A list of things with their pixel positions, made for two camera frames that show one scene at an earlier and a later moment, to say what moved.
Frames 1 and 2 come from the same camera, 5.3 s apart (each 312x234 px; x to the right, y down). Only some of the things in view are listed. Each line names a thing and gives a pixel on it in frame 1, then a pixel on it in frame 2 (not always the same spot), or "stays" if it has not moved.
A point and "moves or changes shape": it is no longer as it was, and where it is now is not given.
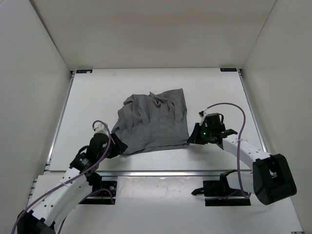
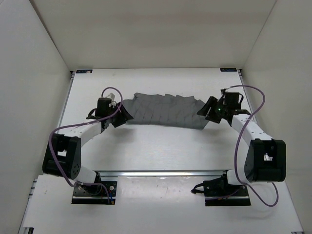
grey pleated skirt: x=148 y=121 moves or changes shape
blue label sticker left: x=83 y=71 stays
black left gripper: x=119 y=146 to x=124 y=116
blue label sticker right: x=228 y=69 stays
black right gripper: x=194 y=138 to x=210 y=116
